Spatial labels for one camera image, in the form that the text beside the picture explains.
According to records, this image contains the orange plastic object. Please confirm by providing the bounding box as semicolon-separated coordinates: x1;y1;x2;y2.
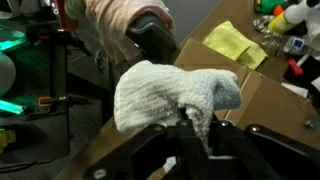
272;4;284;17

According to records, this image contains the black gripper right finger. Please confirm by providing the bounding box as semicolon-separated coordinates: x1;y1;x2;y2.
209;119;320;180

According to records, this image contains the white paper slip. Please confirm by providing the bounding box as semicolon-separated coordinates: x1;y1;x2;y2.
281;81;309;99

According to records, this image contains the yellow white spray bottle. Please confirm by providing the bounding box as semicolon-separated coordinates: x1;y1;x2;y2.
267;0;320;34

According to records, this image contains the yellow emergency stop box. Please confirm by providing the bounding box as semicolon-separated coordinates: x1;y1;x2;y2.
0;128;17;154

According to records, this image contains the peach cloth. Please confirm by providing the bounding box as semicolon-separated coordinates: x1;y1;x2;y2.
64;0;174;64

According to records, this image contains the green plastic object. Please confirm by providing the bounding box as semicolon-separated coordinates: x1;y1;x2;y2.
254;0;284;15

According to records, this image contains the black perforated robot table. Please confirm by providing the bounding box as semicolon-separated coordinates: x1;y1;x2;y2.
0;29;73;164

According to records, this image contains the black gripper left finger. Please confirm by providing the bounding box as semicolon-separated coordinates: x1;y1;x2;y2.
83;108;214;180

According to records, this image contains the yellow cloth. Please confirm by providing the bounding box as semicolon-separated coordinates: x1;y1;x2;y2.
202;20;268;71

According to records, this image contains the clear plastic bottle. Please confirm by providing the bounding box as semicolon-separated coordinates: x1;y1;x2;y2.
261;33;308;56

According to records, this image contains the red handled clamp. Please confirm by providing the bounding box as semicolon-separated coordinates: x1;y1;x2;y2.
54;0;79;31

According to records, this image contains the white towel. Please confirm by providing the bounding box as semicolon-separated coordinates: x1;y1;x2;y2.
113;59;243;156

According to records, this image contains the small red object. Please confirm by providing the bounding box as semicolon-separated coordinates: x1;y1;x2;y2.
288;59;304;78

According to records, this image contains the large brown cardboard box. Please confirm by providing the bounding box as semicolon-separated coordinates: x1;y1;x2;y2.
54;38;320;180

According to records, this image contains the small grey metal piece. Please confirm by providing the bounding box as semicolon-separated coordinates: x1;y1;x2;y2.
303;114;320;131

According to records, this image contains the orange handled clamp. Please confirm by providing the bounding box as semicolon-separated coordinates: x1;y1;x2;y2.
38;94;91;108

